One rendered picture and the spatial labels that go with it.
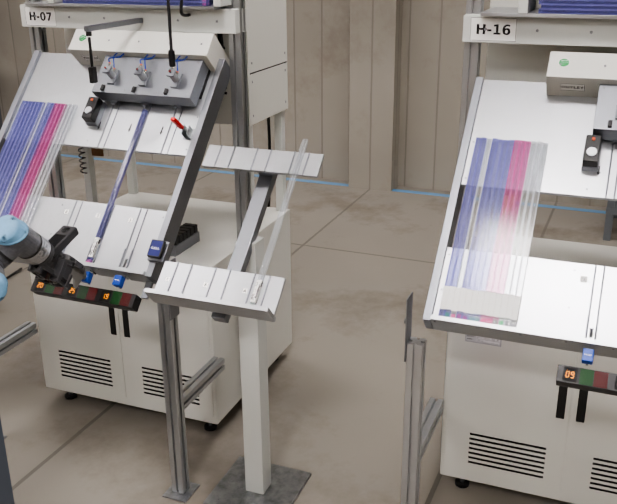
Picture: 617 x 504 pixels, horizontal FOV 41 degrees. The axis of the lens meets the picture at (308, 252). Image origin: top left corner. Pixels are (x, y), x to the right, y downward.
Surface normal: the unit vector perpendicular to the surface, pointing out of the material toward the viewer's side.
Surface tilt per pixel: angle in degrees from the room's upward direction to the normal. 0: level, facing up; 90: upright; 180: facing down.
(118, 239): 47
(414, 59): 90
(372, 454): 0
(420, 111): 90
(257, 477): 90
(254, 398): 90
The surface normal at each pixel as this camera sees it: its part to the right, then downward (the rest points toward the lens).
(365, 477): -0.01, -0.93
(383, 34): -0.38, 0.33
